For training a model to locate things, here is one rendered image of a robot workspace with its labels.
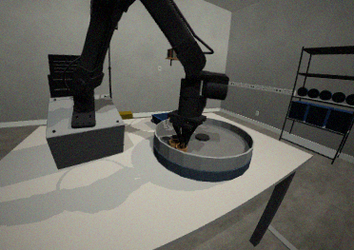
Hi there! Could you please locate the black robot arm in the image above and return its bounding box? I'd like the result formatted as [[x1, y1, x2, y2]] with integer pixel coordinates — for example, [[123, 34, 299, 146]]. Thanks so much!
[[69, 0, 229, 128]]

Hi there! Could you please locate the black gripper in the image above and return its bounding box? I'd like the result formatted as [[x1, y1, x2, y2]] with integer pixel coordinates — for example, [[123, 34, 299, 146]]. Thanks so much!
[[167, 95, 207, 146]]

